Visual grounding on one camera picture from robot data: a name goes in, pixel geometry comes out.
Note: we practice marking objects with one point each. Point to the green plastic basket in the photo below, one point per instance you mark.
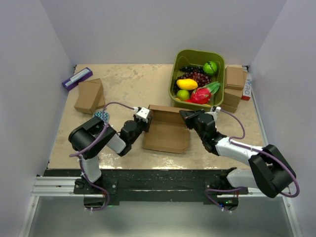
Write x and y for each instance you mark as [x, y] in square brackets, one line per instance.
[190, 57]

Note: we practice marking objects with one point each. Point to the folded cardboard box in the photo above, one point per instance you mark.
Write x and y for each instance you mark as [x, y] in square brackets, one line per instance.
[234, 78]
[91, 96]
[231, 100]

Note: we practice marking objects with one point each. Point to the dark purple grape bunch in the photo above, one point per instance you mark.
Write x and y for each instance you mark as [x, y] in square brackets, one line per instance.
[192, 69]

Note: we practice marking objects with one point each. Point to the green lime toy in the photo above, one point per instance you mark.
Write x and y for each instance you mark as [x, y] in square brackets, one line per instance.
[183, 95]

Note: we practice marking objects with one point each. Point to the folded cardboard box left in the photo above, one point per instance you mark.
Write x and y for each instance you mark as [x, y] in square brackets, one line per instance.
[91, 96]

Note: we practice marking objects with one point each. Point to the blue zigzag sponge pad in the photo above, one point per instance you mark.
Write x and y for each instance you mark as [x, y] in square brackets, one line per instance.
[102, 115]

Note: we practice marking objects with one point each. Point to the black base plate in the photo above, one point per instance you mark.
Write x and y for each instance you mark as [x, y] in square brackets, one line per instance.
[149, 186]

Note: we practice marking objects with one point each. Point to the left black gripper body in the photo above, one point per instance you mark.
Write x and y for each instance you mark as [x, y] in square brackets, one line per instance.
[141, 125]

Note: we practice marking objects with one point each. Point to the folded cardboard box top right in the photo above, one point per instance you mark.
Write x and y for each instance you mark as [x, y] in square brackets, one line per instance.
[234, 78]

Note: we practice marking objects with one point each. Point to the folded cardboard box lower right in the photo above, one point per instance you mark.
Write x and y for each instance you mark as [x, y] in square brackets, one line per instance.
[231, 100]

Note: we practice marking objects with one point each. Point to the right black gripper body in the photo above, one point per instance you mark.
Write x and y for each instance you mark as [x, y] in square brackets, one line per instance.
[192, 123]

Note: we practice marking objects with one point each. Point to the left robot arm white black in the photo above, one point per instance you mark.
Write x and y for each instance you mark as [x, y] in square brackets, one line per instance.
[91, 137]

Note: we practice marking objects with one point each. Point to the yellow mango toy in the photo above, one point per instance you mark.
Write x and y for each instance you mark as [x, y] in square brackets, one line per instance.
[187, 84]

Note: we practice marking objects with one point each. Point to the purple rectangular box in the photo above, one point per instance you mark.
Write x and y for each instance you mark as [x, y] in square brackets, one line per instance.
[75, 79]

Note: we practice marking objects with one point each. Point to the green round melon toy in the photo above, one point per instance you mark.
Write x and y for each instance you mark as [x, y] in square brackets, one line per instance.
[210, 68]

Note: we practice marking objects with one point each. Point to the brown cardboard paper box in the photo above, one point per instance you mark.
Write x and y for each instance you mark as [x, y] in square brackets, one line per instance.
[167, 132]

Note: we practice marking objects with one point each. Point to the pink dragon fruit toy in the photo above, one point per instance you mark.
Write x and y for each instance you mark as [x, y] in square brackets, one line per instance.
[202, 95]

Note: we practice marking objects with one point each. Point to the white red carton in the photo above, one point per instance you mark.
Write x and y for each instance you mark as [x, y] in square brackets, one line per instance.
[247, 90]

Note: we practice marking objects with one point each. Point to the red grape bunch in basket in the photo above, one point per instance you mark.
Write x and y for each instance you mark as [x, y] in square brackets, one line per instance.
[200, 78]

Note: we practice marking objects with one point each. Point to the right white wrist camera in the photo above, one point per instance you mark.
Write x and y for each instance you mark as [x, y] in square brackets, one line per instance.
[215, 110]

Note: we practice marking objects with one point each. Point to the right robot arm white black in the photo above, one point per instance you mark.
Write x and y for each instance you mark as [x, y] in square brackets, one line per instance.
[269, 171]

